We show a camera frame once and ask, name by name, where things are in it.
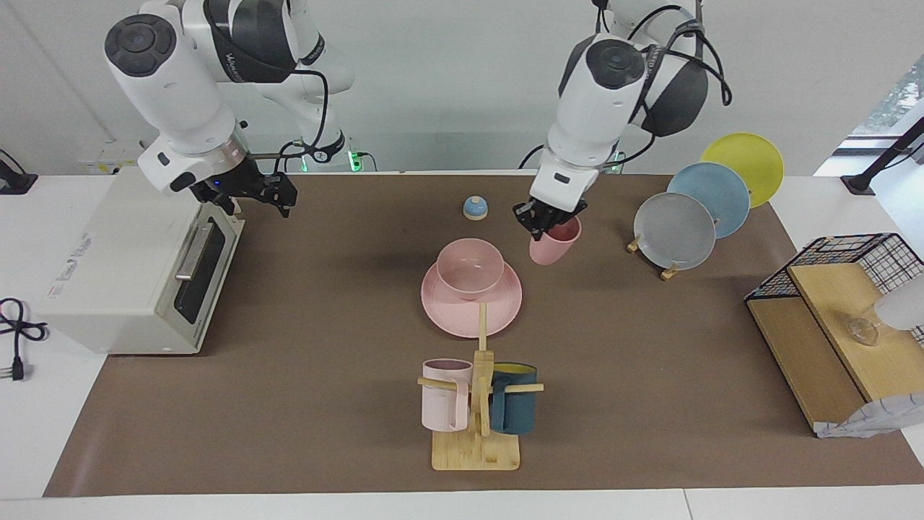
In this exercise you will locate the blurred white object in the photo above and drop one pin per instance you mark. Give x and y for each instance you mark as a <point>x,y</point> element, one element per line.
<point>902,307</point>

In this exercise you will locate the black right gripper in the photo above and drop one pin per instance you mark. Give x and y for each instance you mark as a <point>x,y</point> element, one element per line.
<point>238,180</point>

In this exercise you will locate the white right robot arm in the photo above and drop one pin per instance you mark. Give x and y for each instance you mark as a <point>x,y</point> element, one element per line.
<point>173,94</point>

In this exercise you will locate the pale pink mug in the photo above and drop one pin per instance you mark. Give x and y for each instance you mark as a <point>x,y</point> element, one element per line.
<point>440,408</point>

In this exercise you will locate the grey plate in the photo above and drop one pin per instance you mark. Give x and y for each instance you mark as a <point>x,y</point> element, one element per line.
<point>675,231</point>

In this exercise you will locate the black clamp stand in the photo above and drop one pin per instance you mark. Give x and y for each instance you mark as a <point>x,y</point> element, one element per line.
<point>859,184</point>

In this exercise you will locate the pink bowl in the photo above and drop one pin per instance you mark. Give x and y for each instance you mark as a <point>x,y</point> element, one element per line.
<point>471,271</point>

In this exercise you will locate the wooden shelf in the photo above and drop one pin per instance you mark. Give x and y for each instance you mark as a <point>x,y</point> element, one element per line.
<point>816,354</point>

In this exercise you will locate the white power strip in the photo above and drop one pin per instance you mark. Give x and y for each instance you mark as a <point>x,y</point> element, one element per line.
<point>108,162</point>

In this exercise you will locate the small blue dome bell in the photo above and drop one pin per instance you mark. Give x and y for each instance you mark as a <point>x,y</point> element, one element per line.
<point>475,209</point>

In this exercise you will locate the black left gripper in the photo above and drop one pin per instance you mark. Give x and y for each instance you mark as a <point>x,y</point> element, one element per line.
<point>545,213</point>

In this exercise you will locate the white toaster oven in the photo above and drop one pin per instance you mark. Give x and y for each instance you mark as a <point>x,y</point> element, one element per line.
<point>123,267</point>

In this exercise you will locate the dark teal mug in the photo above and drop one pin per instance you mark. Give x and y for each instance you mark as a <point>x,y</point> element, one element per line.
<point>516,412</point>

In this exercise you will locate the patterned white cloth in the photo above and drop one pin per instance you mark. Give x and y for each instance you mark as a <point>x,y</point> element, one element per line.
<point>881,419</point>

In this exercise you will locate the wooden plate rack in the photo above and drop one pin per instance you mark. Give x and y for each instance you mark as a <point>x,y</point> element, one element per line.
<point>670,271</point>

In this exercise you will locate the light blue plate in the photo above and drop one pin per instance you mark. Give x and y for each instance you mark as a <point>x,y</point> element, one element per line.
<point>718,195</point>

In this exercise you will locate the brown table mat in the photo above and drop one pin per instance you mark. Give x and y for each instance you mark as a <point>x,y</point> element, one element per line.
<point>613,404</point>

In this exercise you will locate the pink plate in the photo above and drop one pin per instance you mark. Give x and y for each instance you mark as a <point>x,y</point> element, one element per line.
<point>462,318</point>

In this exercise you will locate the clear glass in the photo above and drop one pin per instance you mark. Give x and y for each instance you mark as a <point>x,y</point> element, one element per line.
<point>863,332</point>

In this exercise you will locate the wooden mug tree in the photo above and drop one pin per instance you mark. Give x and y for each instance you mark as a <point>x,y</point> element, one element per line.
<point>475,451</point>

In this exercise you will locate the black desk clamp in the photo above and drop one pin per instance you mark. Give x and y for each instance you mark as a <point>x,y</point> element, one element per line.
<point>14,184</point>

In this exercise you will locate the window with greenery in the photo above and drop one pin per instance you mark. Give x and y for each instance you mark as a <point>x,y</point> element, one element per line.
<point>899,94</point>

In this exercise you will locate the yellow plate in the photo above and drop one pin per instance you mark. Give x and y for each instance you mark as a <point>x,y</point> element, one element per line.
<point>747,159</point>

